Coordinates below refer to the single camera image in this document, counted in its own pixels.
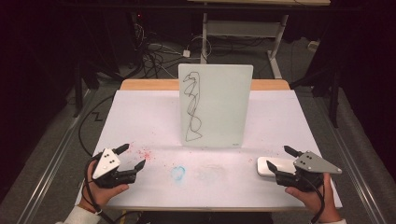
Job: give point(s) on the white power adapter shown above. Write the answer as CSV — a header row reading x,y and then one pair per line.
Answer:
x,y
186,53

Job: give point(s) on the metal floor rail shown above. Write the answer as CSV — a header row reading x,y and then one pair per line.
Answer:
x,y
351,161
53,161

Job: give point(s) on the white metal desk frame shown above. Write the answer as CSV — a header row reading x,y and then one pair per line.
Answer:
x,y
243,29

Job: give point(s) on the white table cover sheet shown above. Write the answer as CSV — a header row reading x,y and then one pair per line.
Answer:
x,y
162,124

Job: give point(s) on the white scribbled whiteboard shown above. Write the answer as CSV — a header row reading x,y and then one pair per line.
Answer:
x,y
218,105

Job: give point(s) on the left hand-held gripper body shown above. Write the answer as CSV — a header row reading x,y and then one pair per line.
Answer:
x,y
106,163

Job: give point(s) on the wooden table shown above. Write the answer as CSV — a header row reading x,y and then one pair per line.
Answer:
x,y
149,84

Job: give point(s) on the person's right hand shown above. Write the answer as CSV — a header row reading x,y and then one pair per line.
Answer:
x,y
311,199

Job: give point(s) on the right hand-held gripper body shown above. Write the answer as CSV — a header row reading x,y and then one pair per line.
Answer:
x,y
314,164

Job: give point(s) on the black metal stand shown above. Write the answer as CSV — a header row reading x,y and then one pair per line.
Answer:
x,y
333,99
77,93

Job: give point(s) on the white board eraser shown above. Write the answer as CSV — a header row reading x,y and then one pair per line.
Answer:
x,y
275,166

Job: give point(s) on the person's left hand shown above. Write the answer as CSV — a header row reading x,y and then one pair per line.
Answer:
x,y
102,193

